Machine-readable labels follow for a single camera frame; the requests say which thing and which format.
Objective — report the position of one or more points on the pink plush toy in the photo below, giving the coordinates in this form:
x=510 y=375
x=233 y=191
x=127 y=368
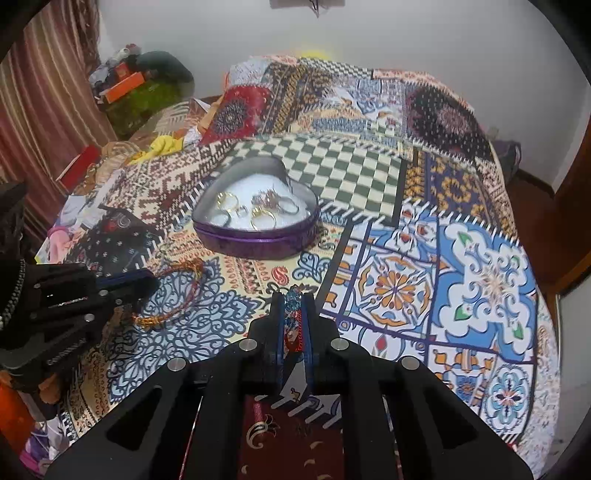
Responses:
x=54 y=247

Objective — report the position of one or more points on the dark green plush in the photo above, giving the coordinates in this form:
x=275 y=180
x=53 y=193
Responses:
x=166 y=69

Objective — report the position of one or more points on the white clothing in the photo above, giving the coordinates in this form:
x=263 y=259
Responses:
x=76 y=208

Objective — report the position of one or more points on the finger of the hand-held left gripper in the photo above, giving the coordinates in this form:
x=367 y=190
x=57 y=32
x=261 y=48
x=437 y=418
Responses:
x=69 y=332
x=124 y=281

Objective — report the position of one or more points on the purple heart-shaped tin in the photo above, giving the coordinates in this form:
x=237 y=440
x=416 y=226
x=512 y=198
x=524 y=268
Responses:
x=240 y=242

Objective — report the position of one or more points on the brown striped curtain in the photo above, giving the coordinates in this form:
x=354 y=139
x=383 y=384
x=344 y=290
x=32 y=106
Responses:
x=41 y=92

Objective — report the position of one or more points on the brown wooden door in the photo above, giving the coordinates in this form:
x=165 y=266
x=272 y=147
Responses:
x=575 y=221

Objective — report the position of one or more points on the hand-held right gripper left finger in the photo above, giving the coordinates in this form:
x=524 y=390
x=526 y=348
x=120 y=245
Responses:
x=278 y=337

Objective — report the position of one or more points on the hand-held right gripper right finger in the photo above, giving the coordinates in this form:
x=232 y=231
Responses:
x=310 y=341

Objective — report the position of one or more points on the green patterned cloth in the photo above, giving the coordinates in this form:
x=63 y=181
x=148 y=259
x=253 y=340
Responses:
x=147 y=110

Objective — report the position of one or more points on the orange patterned quilt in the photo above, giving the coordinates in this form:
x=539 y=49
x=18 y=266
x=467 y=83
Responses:
x=171 y=120

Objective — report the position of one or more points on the patchwork printed blanket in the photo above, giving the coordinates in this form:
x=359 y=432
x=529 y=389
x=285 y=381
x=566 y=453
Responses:
x=392 y=207

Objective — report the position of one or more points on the orange box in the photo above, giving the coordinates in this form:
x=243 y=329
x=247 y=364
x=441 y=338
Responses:
x=123 y=87

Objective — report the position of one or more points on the white wall socket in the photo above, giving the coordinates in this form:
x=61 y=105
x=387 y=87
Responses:
x=494 y=132

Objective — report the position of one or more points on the dark bag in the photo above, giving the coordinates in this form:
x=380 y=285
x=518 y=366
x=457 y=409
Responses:
x=508 y=161

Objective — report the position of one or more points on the pile of small clutter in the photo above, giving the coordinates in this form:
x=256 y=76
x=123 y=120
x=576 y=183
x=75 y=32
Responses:
x=113 y=62

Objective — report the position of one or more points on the person's left hand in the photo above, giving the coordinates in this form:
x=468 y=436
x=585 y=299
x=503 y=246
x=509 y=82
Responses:
x=50 y=387

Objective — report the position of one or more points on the red box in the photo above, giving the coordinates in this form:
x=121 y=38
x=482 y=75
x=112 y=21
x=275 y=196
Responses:
x=78 y=167

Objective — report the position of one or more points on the yellow object behind bed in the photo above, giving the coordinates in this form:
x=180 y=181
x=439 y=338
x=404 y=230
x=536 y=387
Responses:
x=316 y=52

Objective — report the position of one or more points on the pile of metal rings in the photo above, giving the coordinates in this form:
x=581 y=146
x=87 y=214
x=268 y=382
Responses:
x=263 y=207

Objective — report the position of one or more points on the yellow garment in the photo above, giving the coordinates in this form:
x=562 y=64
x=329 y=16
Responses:
x=159 y=146

